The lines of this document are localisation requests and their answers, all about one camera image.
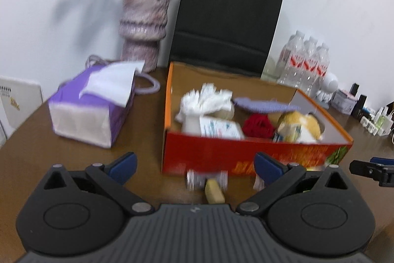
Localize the grey spool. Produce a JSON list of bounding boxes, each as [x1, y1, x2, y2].
[[185, 170, 229, 191]]

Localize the mottled purple ceramic vase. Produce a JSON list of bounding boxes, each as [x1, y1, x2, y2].
[[119, 0, 172, 72]]

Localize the black paper bag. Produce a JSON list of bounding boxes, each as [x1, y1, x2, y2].
[[169, 0, 286, 78]]

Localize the orange cardboard box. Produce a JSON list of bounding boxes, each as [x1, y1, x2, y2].
[[162, 62, 353, 176]]

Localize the white tissue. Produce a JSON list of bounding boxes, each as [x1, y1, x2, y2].
[[175, 83, 233, 123]]

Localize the small printed tin box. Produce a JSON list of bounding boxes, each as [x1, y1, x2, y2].
[[332, 89, 359, 115]]

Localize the white plug adapter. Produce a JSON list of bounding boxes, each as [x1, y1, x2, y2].
[[360, 115, 380, 136]]

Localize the clear water bottle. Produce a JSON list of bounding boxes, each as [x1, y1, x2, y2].
[[311, 43, 330, 97], [279, 30, 305, 86], [295, 36, 319, 94]]

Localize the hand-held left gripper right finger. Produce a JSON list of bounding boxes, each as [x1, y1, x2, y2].
[[236, 152, 350, 216]]

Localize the white robot figure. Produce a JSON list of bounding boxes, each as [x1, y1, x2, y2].
[[316, 72, 338, 106]]

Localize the red rose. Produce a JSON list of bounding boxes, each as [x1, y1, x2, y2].
[[242, 113, 275, 139]]

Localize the white plastic bottle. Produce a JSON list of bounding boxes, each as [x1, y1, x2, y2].
[[181, 115, 245, 140]]

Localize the glass cup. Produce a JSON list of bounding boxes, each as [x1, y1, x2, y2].
[[262, 60, 280, 82]]

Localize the yellow white plush sheep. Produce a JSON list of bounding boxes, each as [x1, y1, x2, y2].
[[272, 110, 327, 143]]

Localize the purple tissue pack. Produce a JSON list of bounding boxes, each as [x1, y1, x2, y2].
[[48, 60, 145, 148]]

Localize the purple knitted pouch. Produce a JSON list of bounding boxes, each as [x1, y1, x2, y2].
[[232, 97, 300, 113]]

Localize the black small devices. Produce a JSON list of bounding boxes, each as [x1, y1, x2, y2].
[[353, 94, 367, 119]]

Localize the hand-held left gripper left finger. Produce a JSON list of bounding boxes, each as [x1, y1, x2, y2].
[[42, 152, 155, 216]]

